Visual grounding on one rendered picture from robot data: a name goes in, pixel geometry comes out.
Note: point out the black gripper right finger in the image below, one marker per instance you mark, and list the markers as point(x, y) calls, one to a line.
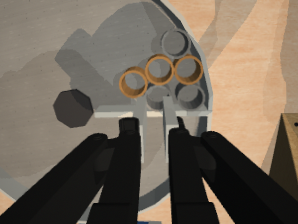
point(246, 192)

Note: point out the grey metal ring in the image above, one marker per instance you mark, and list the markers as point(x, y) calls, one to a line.
point(193, 105)
point(156, 106)
point(185, 49)

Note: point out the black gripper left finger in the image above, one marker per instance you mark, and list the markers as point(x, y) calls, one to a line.
point(63, 194)

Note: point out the bronze bushing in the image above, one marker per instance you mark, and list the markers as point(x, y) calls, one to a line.
point(195, 77)
point(162, 80)
point(127, 91)

